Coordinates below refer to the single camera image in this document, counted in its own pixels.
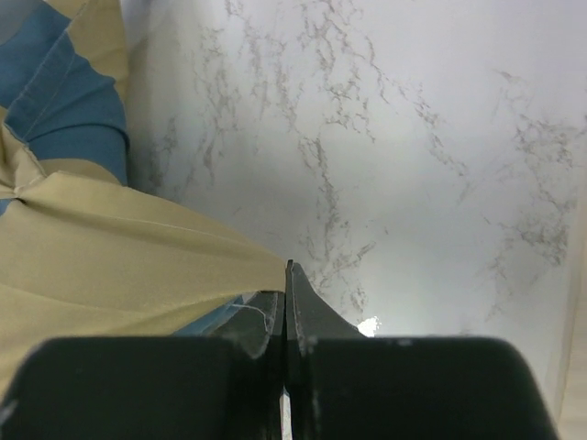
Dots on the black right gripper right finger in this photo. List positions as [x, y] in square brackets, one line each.
[345, 385]

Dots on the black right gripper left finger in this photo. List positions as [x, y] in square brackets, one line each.
[225, 384]

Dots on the blue beige checkered pillowcase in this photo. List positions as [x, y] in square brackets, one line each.
[82, 253]

